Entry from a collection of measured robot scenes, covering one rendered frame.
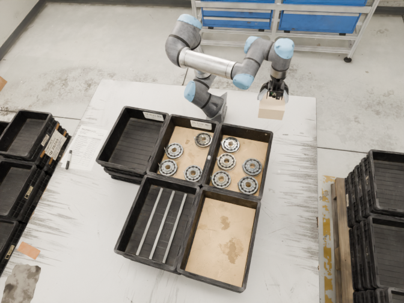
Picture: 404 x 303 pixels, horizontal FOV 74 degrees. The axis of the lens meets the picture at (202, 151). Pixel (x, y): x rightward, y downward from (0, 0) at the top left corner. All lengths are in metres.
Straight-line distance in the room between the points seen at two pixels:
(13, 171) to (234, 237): 1.85
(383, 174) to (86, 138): 1.97
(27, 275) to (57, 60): 2.77
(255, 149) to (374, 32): 2.70
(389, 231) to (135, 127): 1.70
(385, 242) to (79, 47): 3.73
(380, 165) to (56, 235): 2.04
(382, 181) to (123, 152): 1.63
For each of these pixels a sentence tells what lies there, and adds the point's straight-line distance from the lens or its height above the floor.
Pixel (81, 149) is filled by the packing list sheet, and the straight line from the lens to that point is 1.94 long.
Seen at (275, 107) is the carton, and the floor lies 1.12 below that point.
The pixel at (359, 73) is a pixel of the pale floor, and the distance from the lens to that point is 3.37.
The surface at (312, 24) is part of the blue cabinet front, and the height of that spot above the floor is 0.40.
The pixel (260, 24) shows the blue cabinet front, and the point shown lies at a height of 0.38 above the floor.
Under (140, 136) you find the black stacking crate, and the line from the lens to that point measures 1.67.
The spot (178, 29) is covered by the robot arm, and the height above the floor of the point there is 1.39.
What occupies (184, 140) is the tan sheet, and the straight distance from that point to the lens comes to 1.59.
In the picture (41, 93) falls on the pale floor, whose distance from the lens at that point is 3.62.
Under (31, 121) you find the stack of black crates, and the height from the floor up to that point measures 0.49.
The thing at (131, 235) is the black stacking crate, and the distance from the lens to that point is 1.44.
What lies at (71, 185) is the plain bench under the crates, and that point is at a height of 0.70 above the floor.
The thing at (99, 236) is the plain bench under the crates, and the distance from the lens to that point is 1.64.
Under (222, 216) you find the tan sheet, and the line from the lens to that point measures 1.38.
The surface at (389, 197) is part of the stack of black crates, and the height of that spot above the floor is 0.49.
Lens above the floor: 2.15
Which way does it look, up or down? 60 degrees down
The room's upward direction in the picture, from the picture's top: 9 degrees counter-clockwise
